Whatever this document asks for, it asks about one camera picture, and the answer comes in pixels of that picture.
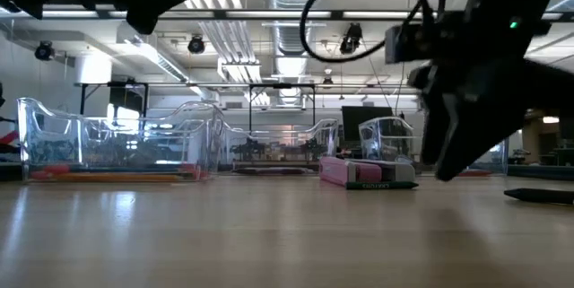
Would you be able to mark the black ceiling spotlight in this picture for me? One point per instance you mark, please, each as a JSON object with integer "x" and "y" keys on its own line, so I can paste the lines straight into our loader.
{"x": 327, "y": 81}
{"x": 196, "y": 44}
{"x": 351, "y": 39}
{"x": 44, "y": 50}

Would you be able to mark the silver ceiling duct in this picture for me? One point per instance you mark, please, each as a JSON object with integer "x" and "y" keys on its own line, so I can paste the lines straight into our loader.
{"x": 291, "y": 10}

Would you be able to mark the black frame stand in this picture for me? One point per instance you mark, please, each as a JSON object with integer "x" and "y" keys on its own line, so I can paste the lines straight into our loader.
{"x": 130, "y": 98}
{"x": 281, "y": 85}

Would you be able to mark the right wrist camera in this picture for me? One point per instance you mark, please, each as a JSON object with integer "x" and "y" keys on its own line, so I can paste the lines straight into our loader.
{"x": 403, "y": 43}

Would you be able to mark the yellow pencil pink cap eraser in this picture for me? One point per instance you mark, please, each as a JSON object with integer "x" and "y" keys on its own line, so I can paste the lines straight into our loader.
{"x": 199, "y": 172}

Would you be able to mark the green crayon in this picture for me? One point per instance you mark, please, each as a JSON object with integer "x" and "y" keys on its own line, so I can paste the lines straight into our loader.
{"x": 381, "y": 185}

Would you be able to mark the overhead light bar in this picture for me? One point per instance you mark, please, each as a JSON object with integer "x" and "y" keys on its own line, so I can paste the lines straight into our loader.
{"x": 220, "y": 14}

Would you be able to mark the black monitor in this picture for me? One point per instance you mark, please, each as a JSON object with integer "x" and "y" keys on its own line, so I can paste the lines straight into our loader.
{"x": 367, "y": 122}

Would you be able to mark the clear plastic bin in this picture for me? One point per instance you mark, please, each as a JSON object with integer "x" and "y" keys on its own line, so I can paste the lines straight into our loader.
{"x": 381, "y": 140}
{"x": 27, "y": 135}
{"x": 80, "y": 144}
{"x": 329, "y": 144}

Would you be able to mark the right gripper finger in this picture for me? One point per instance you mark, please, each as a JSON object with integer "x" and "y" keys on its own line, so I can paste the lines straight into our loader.
{"x": 432, "y": 117}
{"x": 484, "y": 108}

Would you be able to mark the black pen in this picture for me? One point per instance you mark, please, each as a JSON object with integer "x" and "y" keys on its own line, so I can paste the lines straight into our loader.
{"x": 538, "y": 195}

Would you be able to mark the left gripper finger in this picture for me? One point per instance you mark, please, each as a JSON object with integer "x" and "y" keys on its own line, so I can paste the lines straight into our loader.
{"x": 152, "y": 5}

